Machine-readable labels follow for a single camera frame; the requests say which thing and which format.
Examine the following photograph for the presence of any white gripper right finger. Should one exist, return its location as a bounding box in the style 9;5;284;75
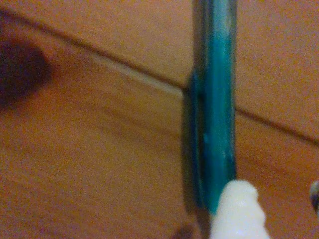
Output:
310;181;319;215

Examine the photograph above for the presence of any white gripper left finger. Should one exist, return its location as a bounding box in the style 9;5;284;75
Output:
210;180;271;239

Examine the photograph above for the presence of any teal mechanical pencil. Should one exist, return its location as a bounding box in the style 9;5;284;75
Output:
183;0;237;216

